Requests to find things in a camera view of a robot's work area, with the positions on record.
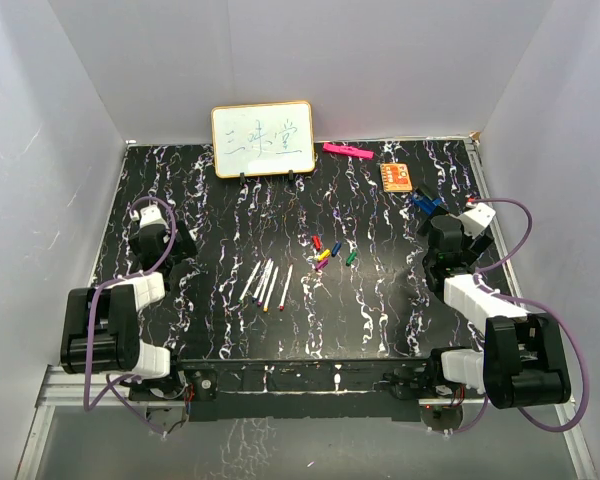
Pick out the green pen cap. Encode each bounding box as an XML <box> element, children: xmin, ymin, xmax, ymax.
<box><xmin>346</xmin><ymin>251</ymin><xmax>357</xmax><ymax>266</ymax></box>

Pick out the green pen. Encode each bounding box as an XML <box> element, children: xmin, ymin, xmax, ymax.
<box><xmin>239</xmin><ymin>260</ymin><xmax>262</xmax><ymax>302</ymax></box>

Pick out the blue pen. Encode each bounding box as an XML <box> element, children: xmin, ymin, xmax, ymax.
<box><xmin>252</xmin><ymin>259</ymin><xmax>271</xmax><ymax>302</ymax></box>

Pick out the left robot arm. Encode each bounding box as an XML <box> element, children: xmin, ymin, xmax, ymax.
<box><xmin>60</xmin><ymin>220</ymin><xmax>197</xmax><ymax>399</ymax></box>

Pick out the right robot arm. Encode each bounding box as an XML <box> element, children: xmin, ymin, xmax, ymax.
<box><xmin>420</xmin><ymin>214</ymin><xmax>571</xmax><ymax>409</ymax></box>

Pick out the yellow pen cap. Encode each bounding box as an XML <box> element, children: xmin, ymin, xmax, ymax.
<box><xmin>316</xmin><ymin>249</ymin><xmax>331</xmax><ymax>262</ymax></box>

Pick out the yellow pen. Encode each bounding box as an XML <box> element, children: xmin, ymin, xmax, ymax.
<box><xmin>263</xmin><ymin>266</ymin><xmax>279</xmax><ymax>313</ymax></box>

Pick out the purple pen cap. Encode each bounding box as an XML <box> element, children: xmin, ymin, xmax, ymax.
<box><xmin>315</xmin><ymin>258</ymin><xmax>329</xmax><ymax>271</ymax></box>

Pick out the red pen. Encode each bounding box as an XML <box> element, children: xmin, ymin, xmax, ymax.
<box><xmin>279</xmin><ymin>264</ymin><xmax>293</xmax><ymax>312</ymax></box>

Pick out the blue stapler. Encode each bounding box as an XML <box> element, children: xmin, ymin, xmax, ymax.
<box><xmin>412</xmin><ymin>185</ymin><xmax>442</xmax><ymax>216</ymax></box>

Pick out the pink plastic clip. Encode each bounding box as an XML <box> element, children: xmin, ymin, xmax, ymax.
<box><xmin>323</xmin><ymin>142</ymin><xmax>374</xmax><ymax>160</ymax></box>

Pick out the black front mounting bar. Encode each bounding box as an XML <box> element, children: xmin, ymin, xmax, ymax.
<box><xmin>182</xmin><ymin>358</ymin><xmax>430</xmax><ymax>422</ymax></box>

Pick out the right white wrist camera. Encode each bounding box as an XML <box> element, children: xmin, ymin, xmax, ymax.
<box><xmin>457</xmin><ymin>201</ymin><xmax>496</xmax><ymax>239</ymax></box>

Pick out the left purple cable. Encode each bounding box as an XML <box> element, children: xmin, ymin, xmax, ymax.
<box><xmin>82</xmin><ymin>196</ymin><xmax>177</xmax><ymax>435</ymax></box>

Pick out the white board with yellow frame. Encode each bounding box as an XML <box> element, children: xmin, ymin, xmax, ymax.
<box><xmin>211</xmin><ymin>101</ymin><xmax>316</xmax><ymax>179</ymax></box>

